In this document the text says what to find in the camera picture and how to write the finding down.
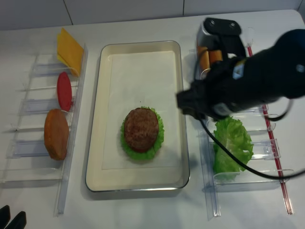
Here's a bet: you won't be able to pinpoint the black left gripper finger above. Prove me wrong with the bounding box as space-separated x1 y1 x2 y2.
0 205 10 226

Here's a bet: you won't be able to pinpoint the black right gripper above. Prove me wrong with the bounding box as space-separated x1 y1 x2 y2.
176 58 253 120

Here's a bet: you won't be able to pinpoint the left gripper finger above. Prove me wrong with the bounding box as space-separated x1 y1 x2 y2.
6 211 26 229

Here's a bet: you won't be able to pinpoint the brown meat patty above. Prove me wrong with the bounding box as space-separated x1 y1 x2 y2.
123 108 159 149

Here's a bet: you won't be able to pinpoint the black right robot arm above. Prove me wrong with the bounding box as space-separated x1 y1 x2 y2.
176 29 305 119

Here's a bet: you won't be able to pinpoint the green lettuce leaf in rack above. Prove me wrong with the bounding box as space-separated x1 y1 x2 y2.
213 116 254 174

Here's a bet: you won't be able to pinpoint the green lettuce on tray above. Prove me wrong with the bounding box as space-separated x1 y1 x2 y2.
120 106 164 160

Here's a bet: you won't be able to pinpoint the red tomato slice on tray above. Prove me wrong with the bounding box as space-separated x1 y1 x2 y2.
132 147 149 153

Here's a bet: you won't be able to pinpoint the red tomato slice in rack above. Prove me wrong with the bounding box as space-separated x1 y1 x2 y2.
57 72 72 112

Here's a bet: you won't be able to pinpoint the yellow cheese slices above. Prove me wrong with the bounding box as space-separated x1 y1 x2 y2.
57 28 84 77

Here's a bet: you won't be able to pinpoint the bun half front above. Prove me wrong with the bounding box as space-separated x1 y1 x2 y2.
208 50 223 65

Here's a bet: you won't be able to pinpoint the bun half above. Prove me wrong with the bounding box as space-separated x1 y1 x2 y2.
197 46 210 70
208 50 223 65

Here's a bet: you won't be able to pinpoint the bun half rear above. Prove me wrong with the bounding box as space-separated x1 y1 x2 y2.
197 46 210 70

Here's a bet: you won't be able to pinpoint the clear acrylic left rack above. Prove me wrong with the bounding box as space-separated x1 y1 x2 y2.
0 47 88 216

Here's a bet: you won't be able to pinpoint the clear acrylic rack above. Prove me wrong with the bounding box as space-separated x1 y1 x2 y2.
0 47 88 216
198 104 293 219

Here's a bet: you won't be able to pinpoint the clear acrylic right rack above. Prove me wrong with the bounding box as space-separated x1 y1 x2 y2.
198 104 293 219

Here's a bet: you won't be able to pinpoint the cream metal tray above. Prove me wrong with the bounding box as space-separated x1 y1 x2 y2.
85 41 190 192

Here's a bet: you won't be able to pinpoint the orange breaded patty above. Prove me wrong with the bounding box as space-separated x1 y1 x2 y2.
44 109 69 160

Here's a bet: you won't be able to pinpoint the black camera cable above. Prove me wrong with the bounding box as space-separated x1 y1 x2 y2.
193 97 305 180

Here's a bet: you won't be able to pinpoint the red rack rail strip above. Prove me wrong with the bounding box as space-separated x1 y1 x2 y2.
247 45 294 214

